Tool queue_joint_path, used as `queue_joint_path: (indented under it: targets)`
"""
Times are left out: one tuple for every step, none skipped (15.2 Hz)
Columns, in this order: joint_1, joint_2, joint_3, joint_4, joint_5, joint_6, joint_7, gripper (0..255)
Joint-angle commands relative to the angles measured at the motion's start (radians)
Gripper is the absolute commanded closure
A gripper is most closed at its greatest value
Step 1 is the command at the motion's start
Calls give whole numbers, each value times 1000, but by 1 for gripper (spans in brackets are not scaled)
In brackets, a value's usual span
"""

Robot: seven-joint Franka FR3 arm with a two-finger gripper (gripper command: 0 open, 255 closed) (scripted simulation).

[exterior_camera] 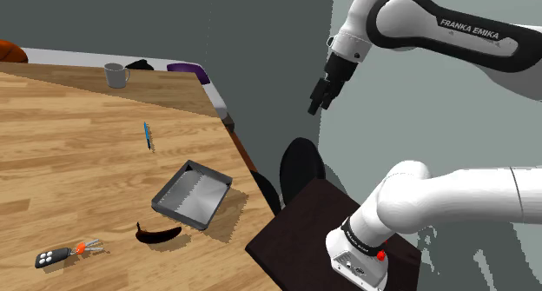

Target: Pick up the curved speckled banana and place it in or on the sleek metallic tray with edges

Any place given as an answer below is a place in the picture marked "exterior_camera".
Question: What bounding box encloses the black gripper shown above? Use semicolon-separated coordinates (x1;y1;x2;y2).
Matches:
307;51;360;116

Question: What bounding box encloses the black chair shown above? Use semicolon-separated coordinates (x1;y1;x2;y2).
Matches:
249;136;327;217

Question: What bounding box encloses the purple cushion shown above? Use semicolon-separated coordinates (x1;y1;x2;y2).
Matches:
165;62;212;86

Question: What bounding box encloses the dark robot stand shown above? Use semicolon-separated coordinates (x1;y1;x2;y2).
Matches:
245;177;423;291

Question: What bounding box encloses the grey metal tray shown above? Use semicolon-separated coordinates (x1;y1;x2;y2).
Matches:
150;159;235;232

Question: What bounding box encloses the blue pen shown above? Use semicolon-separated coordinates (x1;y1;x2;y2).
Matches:
142;121;153;151

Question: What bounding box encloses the black object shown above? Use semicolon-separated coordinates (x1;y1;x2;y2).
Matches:
124;58;155;72

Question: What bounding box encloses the grey mug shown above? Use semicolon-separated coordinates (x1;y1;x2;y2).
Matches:
102;62;132;90

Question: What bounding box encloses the dark brown banana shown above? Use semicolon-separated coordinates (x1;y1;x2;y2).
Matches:
134;221;183;246

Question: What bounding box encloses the wooden table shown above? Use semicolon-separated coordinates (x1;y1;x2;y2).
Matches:
0;61;283;291

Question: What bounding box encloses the black key fob with keys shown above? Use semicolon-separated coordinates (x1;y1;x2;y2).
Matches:
34;238;105;270

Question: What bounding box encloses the orange round object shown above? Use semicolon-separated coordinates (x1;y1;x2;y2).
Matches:
0;39;30;64

